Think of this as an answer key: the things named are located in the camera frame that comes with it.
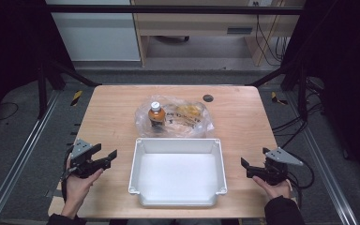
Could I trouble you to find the person's right hand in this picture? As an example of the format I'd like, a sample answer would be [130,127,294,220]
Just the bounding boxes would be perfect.
[251,175,293,202]

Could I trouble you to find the black floor cables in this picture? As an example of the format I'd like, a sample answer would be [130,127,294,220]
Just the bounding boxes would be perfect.
[271,102,324,150]

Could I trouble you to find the black metal stand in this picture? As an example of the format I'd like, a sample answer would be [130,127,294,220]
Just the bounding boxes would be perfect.
[37,58,103,120]
[247,59,309,122]

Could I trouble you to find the hand-held gripper cable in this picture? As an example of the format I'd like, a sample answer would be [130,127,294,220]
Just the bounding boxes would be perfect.
[285,151,315,209]
[59,145,77,203]

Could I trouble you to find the orange drink bottle white cap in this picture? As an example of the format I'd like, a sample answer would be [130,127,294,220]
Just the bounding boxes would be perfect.
[147,100,167,128]

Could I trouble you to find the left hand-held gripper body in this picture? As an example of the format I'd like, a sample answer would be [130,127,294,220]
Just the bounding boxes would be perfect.
[69,138,112,180]

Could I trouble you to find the dark curtain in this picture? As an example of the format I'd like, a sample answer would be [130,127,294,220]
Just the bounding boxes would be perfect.
[0,0,76,132]
[280,0,360,191]

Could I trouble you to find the aluminium floor rail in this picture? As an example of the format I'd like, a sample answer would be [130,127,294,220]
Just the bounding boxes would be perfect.
[285,92,359,225]
[0,90,62,225]

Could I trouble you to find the yellow snack packet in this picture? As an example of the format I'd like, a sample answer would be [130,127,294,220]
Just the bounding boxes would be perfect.
[176,104,203,120]

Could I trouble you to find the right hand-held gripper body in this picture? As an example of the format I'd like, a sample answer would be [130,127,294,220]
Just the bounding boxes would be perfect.
[246,146,305,187]

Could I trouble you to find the clear plastic bag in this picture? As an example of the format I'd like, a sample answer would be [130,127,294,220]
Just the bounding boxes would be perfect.
[133,94,216,140]

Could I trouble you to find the person's left hand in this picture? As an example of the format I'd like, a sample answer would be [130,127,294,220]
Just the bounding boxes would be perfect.
[60,167,105,210]

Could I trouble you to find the white cabinet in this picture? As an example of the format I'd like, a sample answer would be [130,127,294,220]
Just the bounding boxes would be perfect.
[45,0,142,63]

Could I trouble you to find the black horizontal frame bar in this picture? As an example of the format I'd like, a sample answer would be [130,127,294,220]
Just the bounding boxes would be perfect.
[45,4,305,16]

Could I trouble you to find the white plastic bin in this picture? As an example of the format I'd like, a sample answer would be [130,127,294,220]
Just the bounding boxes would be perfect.
[127,137,229,209]

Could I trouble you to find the black cables behind desk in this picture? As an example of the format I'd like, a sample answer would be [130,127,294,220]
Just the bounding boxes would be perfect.
[254,1,291,67]

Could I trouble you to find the right hand-held gripper cable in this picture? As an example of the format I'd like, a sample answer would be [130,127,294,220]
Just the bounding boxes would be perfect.
[285,151,315,209]

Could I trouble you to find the yellow black striped tape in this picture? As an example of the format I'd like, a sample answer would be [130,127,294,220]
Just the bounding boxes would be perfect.
[70,90,84,107]
[270,91,289,106]

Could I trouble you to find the left hand-held gripper cable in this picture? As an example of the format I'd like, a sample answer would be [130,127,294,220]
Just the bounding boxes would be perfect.
[59,145,77,203]

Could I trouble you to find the thin black floor cable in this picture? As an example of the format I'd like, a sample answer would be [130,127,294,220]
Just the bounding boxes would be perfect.
[0,102,20,124]

